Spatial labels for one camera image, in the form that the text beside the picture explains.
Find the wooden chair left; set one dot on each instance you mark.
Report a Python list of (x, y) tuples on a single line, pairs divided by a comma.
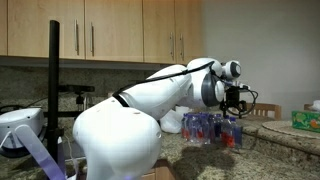
[(264, 109)]

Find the white VR headset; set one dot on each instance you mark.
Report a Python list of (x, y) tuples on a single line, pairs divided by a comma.
[(19, 129)]

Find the green tissue box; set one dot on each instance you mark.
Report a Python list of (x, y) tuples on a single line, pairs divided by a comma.
[(306, 120)]

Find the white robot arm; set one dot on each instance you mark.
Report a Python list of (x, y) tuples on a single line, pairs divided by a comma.
[(120, 136)]

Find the black camera stand pole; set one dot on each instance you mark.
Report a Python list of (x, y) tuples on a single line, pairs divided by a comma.
[(53, 131)]

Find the wooden chair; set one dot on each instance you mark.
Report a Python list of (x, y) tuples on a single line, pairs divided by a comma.
[(264, 109), (308, 107)]

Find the wooden wall cabinets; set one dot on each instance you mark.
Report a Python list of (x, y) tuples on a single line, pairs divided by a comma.
[(145, 31)]

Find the Fiji water bottle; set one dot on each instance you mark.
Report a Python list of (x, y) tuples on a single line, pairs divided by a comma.
[(226, 132), (236, 134)]

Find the woven round placemat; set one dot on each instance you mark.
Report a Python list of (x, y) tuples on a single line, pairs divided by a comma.
[(285, 127)]

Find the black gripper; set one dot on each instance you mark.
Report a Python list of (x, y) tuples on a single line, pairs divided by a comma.
[(232, 99)]

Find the black stereo camera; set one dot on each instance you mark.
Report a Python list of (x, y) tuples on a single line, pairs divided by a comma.
[(76, 88)]

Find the white plastic bag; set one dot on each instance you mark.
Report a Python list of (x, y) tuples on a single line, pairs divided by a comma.
[(171, 122)]

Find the shrink-wrapped Fiji bottle pack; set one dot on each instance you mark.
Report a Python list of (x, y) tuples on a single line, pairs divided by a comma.
[(201, 127)]

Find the wooden chair right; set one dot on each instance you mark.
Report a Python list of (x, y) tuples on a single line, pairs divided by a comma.
[(308, 107)]

